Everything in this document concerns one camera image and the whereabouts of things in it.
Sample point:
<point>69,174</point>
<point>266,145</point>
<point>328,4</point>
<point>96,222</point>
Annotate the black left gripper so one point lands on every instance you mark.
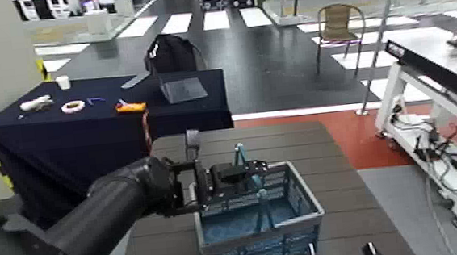
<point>194,187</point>

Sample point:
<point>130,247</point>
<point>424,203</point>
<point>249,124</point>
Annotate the blue plastic basket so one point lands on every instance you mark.
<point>246,254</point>

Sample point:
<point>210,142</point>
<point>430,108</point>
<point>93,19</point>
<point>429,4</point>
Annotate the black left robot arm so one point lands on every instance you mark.
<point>93,219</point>

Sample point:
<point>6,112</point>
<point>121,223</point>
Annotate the orange hand tool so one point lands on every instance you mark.
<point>130,107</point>

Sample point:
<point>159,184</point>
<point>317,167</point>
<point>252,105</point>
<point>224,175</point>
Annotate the black office chair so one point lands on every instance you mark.
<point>172,55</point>

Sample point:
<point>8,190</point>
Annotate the grey flat bar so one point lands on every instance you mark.
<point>136,81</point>

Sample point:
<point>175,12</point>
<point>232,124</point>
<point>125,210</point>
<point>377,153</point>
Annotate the table with dark blue cloth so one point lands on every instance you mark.
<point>85,139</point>

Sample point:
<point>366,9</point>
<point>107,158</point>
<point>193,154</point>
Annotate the small blue tool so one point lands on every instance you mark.
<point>95,100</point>

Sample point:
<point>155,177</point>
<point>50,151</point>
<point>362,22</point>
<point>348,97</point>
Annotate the white tape roll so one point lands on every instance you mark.
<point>66,108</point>

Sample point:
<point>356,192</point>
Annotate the silver slanted pole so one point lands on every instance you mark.
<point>377,44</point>

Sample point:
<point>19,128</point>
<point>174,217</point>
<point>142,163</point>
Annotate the white paper cup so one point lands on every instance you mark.
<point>63,82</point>

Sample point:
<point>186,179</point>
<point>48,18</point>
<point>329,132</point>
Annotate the white concrete block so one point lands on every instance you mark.
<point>99,21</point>
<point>124,6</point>

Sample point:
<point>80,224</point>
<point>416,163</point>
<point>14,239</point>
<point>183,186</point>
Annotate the white plastic part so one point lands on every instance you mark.
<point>36,103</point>

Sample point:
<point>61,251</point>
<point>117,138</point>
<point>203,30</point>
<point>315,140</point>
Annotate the white metal workbench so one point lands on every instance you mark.
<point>437,44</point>

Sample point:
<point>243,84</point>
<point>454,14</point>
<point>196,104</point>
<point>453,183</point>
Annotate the white parked machine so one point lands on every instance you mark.
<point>27,8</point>
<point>64,4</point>

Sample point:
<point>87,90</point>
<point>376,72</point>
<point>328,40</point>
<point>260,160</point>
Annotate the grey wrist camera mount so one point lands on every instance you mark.
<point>193,144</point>

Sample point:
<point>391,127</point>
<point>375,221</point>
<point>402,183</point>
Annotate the metal frame wicker chair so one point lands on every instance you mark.
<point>337,23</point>

